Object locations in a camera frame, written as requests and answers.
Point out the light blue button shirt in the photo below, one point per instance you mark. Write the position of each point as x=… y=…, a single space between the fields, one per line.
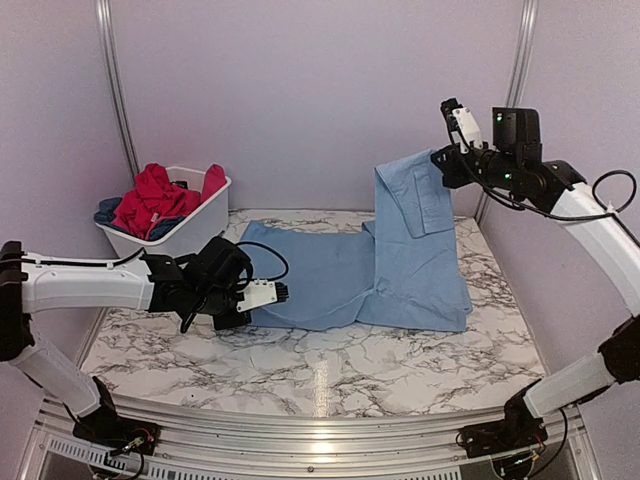
x=399 y=270

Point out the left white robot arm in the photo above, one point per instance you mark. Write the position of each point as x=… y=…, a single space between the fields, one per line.
x=32 y=283

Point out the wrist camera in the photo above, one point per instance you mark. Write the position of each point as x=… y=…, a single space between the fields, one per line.
x=462 y=128
x=261 y=292

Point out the red garment in bin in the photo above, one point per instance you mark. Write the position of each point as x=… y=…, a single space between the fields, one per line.
x=155 y=193

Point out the white plastic laundry bin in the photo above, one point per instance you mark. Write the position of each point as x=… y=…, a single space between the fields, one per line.
x=208 y=220

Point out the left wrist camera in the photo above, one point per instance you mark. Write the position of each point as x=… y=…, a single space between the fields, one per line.
x=261 y=292

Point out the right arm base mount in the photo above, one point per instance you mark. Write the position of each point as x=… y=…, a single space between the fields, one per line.
x=496 y=437

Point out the left aluminium frame post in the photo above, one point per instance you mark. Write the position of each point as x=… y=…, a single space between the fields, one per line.
x=108 y=41

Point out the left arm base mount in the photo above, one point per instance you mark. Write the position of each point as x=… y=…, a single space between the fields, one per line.
x=125 y=432

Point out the aluminium frame post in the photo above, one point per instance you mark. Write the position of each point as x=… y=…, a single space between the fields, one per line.
x=523 y=52
x=108 y=41

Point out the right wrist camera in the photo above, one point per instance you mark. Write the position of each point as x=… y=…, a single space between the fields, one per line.
x=462 y=128

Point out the right aluminium frame post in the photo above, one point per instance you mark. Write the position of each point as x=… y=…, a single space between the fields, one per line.
x=523 y=52

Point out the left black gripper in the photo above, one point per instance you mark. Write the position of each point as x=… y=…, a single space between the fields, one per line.
x=225 y=323

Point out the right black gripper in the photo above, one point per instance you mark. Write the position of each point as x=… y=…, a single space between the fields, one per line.
x=454 y=174

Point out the front aluminium rail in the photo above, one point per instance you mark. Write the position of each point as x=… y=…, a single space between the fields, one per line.
x=195 y=444

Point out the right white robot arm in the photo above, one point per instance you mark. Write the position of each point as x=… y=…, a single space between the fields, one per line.
x=599 y=231

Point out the dark blue garment in bin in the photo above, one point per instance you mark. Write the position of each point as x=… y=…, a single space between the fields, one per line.
x=159 y=227

